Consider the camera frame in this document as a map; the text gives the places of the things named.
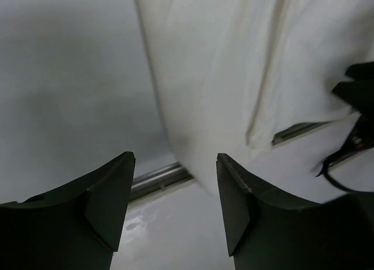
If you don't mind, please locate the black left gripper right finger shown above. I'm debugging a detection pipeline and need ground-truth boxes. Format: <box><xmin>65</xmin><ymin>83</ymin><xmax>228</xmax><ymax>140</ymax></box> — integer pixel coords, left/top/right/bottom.
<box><xmin>216</xmin><ymin>153</ymin><xmax>373</xmax><ymax>269</ymax></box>

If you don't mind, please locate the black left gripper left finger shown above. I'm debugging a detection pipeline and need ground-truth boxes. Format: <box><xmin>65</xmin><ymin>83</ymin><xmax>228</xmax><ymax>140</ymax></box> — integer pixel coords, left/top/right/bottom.
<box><xmin>1</xmin><ymin>152</ymin><xmax>135</xmax><ymax>269</ymax></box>

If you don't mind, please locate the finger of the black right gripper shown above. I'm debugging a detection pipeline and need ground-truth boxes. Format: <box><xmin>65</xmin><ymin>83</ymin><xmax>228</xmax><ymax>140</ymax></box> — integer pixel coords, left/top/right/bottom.
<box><xmin>332</xmin><ymin>61</ymin><xmax>373</xmax><ymax>115</ymax></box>

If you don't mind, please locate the white t shirt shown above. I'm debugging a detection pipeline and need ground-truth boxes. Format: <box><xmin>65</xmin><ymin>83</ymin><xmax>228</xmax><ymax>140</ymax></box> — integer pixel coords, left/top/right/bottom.
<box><xmin>136</xmin><ymin>0</ymin><xmax>373</xmax><ymax>194</ymax></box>

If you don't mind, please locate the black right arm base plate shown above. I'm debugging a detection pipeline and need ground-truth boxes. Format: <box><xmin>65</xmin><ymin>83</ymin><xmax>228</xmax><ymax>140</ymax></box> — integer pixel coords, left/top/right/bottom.
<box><xmin>317</xmin><ymin>115</ymin><xmax>373</xmax><ymax>193</ymax></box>

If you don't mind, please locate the aluminium table rail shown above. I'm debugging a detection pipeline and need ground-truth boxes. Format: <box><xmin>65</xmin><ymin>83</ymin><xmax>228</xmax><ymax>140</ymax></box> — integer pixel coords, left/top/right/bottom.
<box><xmin>129</xmin><ymin>122</ymin><xmax>327</xmax><ymax>202</ymax></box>

